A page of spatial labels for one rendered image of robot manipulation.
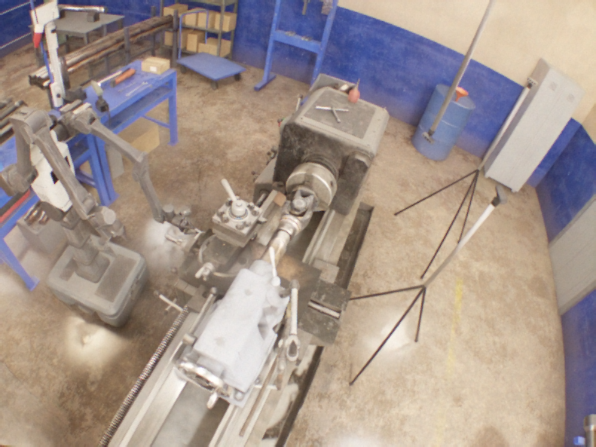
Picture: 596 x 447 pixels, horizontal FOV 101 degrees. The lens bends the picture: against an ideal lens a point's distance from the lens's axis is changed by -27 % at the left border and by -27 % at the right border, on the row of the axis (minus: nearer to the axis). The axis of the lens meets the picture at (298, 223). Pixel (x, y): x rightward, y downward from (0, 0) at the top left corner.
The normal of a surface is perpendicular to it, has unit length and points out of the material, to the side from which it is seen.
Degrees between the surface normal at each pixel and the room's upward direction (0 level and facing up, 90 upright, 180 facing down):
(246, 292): 0
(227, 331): 0
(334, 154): 90
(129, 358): 0
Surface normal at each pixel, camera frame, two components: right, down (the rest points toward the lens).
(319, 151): -0.36, 0.66
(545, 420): 0.19, -0.64
